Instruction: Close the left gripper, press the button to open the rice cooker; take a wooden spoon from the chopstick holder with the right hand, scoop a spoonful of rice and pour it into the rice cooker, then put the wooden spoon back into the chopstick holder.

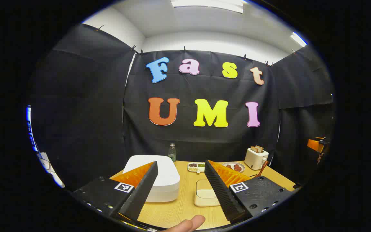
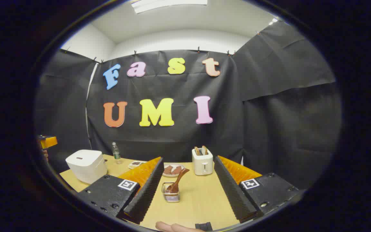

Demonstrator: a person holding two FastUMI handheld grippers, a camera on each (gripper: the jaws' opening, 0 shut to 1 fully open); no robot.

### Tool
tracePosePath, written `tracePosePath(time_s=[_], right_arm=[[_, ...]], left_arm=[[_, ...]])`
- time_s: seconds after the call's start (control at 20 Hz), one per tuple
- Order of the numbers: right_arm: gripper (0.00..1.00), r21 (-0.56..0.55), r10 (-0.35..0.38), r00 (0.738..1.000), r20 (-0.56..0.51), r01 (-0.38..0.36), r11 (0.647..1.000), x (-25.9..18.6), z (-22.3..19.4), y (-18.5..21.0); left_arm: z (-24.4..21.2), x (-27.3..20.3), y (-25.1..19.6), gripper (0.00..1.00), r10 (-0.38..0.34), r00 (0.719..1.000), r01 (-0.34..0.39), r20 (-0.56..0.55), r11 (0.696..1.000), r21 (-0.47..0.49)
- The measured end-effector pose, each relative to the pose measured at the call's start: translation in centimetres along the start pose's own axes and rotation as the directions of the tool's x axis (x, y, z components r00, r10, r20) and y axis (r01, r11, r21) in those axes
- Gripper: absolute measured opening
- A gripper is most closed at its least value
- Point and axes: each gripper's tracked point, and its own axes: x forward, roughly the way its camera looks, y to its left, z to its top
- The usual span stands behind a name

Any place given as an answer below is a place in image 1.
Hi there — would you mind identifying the small ceiling light panel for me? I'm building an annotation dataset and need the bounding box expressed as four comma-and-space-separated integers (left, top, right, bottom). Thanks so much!
290, 32, 308, 47

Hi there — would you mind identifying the black backdrop cloth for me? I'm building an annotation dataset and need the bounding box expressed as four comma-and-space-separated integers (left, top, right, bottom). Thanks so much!
29, 23, 336, 190

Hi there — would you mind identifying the brown wooden spoon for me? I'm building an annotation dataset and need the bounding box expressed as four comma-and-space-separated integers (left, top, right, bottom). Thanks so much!
256, 160, 269, 178

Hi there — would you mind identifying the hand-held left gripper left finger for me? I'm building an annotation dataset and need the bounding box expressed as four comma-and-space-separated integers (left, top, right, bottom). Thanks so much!
71, 161, 159, 227

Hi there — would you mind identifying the white rice cooker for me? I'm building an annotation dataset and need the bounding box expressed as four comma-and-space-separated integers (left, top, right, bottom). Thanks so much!
123, 155, 180, 203

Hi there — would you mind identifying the clear plastic rice container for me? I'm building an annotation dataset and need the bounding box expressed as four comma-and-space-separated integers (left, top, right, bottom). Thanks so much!
194, 179, 221, 207

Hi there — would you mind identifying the white toaster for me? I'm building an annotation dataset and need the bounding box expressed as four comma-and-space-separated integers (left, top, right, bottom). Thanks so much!
244, 148, 269, 170

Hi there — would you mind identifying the white divided grain dish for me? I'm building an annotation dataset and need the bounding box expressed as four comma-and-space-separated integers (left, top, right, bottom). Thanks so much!
187, 162, 205, 173

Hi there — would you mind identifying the large ceiling light panel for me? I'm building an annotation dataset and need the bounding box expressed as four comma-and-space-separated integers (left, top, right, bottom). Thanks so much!
171, 0, 244, 14

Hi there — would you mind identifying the white round plate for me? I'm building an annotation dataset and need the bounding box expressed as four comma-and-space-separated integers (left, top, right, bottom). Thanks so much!
222, 162, 245, 173

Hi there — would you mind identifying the lit computer screen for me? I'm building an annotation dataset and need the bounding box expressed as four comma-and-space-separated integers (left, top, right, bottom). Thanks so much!
26, 105, 41, 152

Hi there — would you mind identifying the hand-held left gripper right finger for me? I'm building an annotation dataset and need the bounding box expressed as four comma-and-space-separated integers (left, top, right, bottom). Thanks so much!
204, 159, 297, 224

